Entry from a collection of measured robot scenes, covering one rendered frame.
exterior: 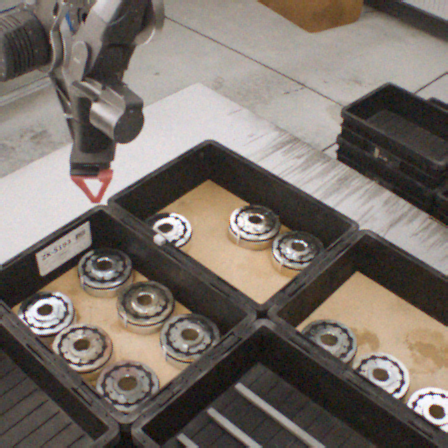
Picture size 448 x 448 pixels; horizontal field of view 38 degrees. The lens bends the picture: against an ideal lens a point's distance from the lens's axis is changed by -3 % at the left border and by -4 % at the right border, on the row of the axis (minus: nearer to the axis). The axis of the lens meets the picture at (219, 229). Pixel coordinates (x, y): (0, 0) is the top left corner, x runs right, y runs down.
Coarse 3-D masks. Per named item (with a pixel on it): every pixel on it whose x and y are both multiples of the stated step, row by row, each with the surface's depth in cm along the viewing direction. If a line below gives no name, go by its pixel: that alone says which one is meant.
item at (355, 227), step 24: (216, 144) 144; (168, 168) 138; (264, 168) 138; (120, 192) 131; (336, 216) 129; (336, 240) 123; (192, 264) 118; (312, 264) 119; (288, 288) 115; (264, 312) 111
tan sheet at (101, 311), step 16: (48, 288) 126; (64, 288) 126; (80, 288) 126; (80, 304) 123; (96, 304) 123; (112, 304) 124; (176, 304) 124; (80, 320) 120; (96, 320) 121; (112, 320) 121; (112, 336) 118; (128, 336) 118; (144, 336) 119; (128, 352) 116; (144, 352) 116; (160, 352) 116; (160, 368) 114; (176, 368) 114; (160, 384) 111
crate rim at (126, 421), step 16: (96, 208) 128; (64, 224) 124; (128, 224) 125; (48, 240) 121; (144, 240) 122; (16, 256) 118; (176, 256) 119; (0, 272) 115; (192, 272) 117; (224, 288) 114; (240, 304) 112; (16, 320) 107; (32, 336) 105; (224, 336) 107; (48, 352) 103; (208, 352) 104; (64, 368) 101; (192, 368) 102; (80, 384) 99; (176, 384) 100; (96, 400) 97; (112, 416) 95; (128, 416) 95
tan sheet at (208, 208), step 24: (192, 192) 148; (216, 192) 148; (192, 216) 142; (216, 216) 142; (192, 240) 137; (216, 240) 137; (216, 264) 132; (240, 264) 132; (264, 264) 132; (240, 288) 128; (264, 288) 128
